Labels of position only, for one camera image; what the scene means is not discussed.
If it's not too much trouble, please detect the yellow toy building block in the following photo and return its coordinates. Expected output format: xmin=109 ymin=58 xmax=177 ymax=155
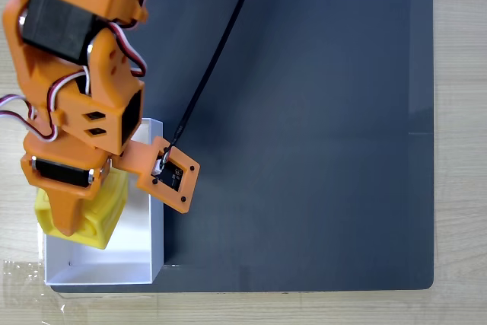
xmin=33 ymin=167 xmax=129 ymax=251

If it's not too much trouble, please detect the white open cardboard box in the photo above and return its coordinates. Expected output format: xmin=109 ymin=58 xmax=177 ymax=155
xmin=37 ymin=117 xmax=165 ymax=286

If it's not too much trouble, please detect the wide clear tape patch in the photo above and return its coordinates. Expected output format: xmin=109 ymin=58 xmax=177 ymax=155
xmin=2 ymin=259 xmax=66 ymax=315

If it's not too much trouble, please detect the dark grey table mat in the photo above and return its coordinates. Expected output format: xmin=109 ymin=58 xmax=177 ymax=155
xmin=49 ymin=0 xmax=435 ymax=295

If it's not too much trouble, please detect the red white black servo wire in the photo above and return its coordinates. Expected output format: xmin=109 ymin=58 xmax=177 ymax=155
xmin=0 ymin=94 xmax=60 ymax=144
xmin=107 ymin=21 xmax=148 ymax=78

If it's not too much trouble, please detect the orange camera mount bracket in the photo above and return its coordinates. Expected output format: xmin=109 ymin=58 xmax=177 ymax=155
xmin=111 ymin=135 xmax=201 ymax=215

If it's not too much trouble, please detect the black camera circuit board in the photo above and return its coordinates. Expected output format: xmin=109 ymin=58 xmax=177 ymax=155
xmin=151 ymin=160 xmax=185 ymax=192

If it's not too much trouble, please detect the black camera cable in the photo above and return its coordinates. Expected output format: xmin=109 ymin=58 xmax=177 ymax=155
xmin=172 ymin=0 xmax=263 ymax=151

